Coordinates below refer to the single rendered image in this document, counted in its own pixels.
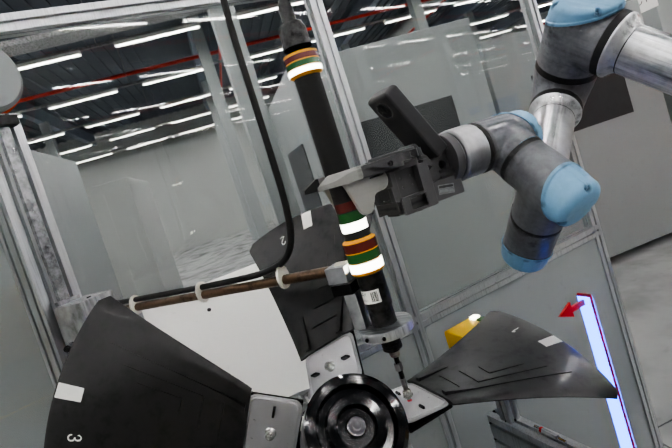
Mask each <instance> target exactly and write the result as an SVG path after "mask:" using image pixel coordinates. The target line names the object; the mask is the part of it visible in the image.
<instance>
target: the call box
mask: <svg viewBox="0 0 672 448"><path fill-rule="evenodd" d="M478 323H479V321H476V320H471V319H467V320H465V321H463V322H461V323H459V324H457V325H456V326H454V327H452V328H450V329H448V330H446V331H445V332H444V333H445V337H446V340H447V343H448V346H449V349H450V348H451V347H452V346H453V345H455V344H456V343H457V342H458V341H459V340H460V339H461V338H463V337H464V336H465V335H466V334H467V333H468V332H469V331H470V330H471V329H472V328H474V327H475V326H476V325H477V324H478Z"/></svg>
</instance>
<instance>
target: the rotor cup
mask: <svg viewBox="0 0 672 448"><path fill-rule="evenodd" d="M303 416H304V417H303ZM353 416H359V417H361V418H362V419H363V420H364V421H365V423H366V430H365V432H364V433H363V434H362V435H361V436H354V435H352V434H351V433H350V432H349V431H348V428H347V424H348V421H349V419H350V418H351V417H353ZM302 417H303V423H302V428H301V422H302ZM300 428H301V431H300ZM408 443H409V425H408V420H407V416H406V413H405V410H404V408H403V406H402V404H401V402H400V400H399V399H398V397H397V396H396V394H395V393H394V392H393V391H392V390H391V389H390V388H389V387H388V386H387V385H385V384H384V383H383V382H381V381H380V380H378V379H376V378H374V377H371V376H368V375H365V374H359V373H347V374H342V375H338V376H336V377H333V378H331V379H329V380H328V381H326V382H325V383H324V384H322V385H321V386H320V387H319V388H318V389H317V390H316V391H315V392H314V394H313V395H312V396H311V398H310V400H309V402H308V404H307V406H306V409H305V410H304V412H303V413H302V414H301V420H300V426H299V432H298V439H297V445H296V448H408Z"/></svg>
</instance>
